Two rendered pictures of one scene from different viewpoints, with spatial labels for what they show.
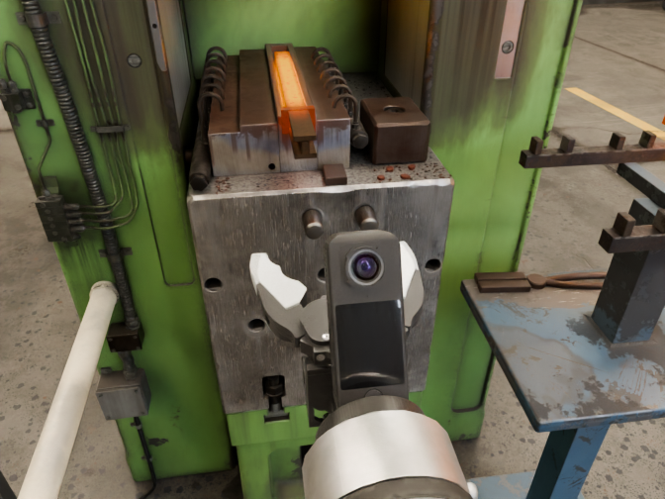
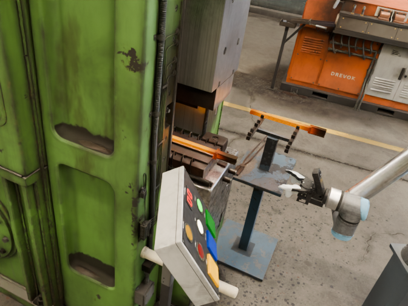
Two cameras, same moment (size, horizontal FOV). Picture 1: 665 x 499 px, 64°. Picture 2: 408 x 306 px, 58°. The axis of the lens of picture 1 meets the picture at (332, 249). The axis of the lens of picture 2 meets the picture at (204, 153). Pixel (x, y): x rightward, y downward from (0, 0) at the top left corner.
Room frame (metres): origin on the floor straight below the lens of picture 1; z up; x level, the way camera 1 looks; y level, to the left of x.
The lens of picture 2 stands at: (0.12, 1.34, 1.93)
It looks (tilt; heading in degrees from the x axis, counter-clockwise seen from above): 33 degrees down; 297
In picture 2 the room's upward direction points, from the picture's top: 9 degrees clockwise
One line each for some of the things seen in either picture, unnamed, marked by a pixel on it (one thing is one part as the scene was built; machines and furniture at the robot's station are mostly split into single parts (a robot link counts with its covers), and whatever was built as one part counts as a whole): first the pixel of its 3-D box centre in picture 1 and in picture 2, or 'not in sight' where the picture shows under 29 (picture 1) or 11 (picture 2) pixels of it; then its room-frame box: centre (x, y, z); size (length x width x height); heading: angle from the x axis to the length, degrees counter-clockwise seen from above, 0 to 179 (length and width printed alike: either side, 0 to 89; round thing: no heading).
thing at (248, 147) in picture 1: (273, 97); (171, 148); (0.92, 0.10, 0.96); 0.42 x 0.20 x 0.09; 8
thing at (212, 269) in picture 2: not in sight; (211, 270); (0.39, 0.63, 1.01); 0.07 x 0.05 x 0.07; 123
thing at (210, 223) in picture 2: not in sight; (209, 224); (0.50, 0.46, 1.01); 0.07 x 0.05 x 0.07; 123
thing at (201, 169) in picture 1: (205, 129); (171, 169); (0.84, 0.21, 0.93); 0.40 x 0.03 x 0.03; 8
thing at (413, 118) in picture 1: (392, 129); (214, 143); (0.80, -0.09, 0.95); 0.12 x 0.08 x 0.06; 8
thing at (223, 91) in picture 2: not in sight; (178, 78); (0.92, 0.10, 1.32); 0.42 x 0.20 x 0.10; 8
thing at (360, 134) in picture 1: (341, 103); not in sight; (0.90, -0.02, 0.95); 0.34 x 0.03 x 0.03; 8
